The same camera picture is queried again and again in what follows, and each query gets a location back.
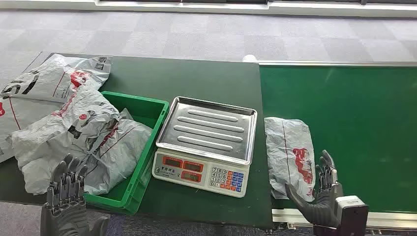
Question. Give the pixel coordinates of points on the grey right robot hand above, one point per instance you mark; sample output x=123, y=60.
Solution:
x=321, y=210

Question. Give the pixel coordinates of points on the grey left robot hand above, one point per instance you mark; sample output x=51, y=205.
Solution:
x=65, y=218

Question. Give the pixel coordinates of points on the electronic scale steel tray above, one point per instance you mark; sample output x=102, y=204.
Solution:
x=208, y=130

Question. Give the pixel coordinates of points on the large crumpled grey mailer bag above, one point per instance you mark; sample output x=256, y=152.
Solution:
x=58, y=136

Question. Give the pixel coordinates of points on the flat grey mailer bag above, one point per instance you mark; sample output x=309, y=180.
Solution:
x=22, y=114

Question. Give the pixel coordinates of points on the grey mailer bag black print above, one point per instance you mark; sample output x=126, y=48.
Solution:
x=49, y=78

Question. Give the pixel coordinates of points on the grey mailer bag red line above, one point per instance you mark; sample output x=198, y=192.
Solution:
x=127, y=146

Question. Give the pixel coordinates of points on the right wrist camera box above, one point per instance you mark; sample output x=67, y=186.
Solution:
x=353, y=215

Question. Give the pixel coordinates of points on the green conveyor belt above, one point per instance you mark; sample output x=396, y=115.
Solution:
x=358, y=130

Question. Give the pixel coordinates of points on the grey mailer bag red logo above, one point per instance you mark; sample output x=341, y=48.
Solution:
x=286, y=146

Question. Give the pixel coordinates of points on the green plastic bin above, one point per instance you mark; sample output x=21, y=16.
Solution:
x=143, y=110

